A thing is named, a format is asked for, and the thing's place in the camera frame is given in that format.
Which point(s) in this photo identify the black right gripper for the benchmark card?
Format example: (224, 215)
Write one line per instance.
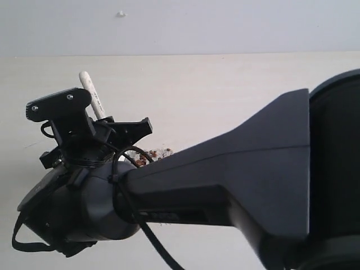
(86, 143)

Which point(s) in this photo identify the white brush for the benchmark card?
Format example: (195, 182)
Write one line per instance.
(96, 104)

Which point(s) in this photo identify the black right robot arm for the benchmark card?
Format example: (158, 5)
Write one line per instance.
(288, 178)

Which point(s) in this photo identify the pile of pellets and grains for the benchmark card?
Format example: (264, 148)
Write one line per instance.
(140, 158)

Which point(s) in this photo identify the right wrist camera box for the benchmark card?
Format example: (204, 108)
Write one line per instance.
(57, 105)

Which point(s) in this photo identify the white wall hook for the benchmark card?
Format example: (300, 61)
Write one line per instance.
(121, 14)

